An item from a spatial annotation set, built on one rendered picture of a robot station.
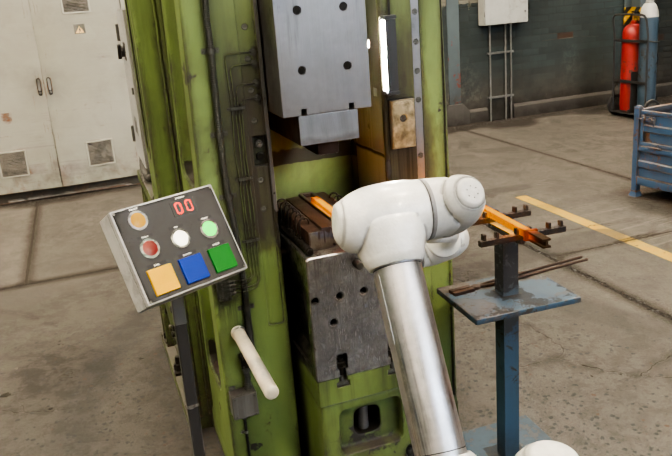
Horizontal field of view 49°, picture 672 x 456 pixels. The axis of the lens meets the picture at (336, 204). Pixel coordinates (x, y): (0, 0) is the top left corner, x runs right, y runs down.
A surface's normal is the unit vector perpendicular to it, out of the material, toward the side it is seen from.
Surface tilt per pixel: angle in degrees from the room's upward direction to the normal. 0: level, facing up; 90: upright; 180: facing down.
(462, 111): 90
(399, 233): 63
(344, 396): 90
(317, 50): 90
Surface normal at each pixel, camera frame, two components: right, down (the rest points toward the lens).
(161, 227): 0.58, -0.35
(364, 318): 0.34, 0.24
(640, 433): -0.07, -0.96
